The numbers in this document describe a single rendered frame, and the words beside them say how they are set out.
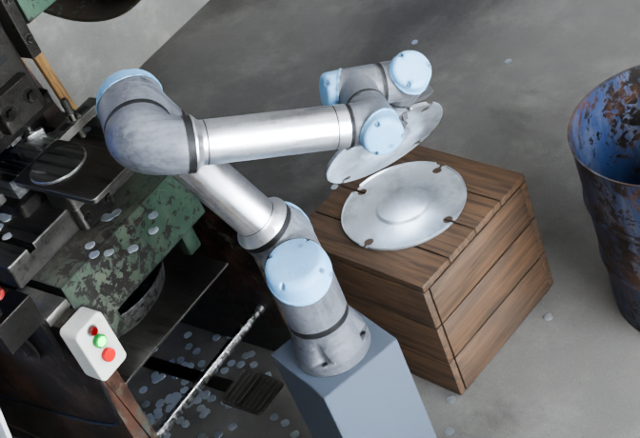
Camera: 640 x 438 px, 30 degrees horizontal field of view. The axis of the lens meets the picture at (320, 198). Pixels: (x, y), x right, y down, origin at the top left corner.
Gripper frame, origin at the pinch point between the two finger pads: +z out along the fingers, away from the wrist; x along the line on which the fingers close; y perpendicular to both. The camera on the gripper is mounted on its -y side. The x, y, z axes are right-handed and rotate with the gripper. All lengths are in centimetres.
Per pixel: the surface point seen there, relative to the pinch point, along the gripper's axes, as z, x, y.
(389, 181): 32.7, 7.5, -5.3
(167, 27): 184, -100, -25
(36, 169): 14, -34, 61
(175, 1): 182, -106, -33
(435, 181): 25.9, 14.2, -11.9
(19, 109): 2, -43, 58
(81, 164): 8, -29, 53
